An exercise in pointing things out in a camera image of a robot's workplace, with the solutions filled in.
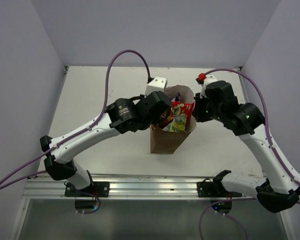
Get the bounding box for red mixed snack bag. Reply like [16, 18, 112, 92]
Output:
[162, 101, 195, 127]

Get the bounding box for green snack packet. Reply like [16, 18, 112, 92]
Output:
[169, 113, 187, 133]

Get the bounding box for brown paper bag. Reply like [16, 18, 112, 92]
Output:
[150, 85, 197, 154]

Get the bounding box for purple snack bag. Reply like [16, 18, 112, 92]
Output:
[174, 92, 182, 102]

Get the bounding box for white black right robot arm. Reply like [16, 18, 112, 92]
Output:
[192, 79, 300, 213]

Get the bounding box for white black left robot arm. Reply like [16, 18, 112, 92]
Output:
[40, 91, 172, 197]

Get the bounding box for aluminium table edge strip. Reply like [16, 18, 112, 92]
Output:
[237, 66, 249, 103]

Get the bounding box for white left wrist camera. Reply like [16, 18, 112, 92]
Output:
[144, 76, 168, 96]

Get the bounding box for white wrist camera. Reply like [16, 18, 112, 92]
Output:
[196, 73, 218, 99]
[144, 76, 168, 96]

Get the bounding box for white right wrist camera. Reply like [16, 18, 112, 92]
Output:
[196, 73, 218, 99]

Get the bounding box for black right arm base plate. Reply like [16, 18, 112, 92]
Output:
[196, 178, 220, 198]

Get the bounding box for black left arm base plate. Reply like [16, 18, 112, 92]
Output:
[64, 181, 110, 198]

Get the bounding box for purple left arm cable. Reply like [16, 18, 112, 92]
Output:
[0, 49, 153, 192]

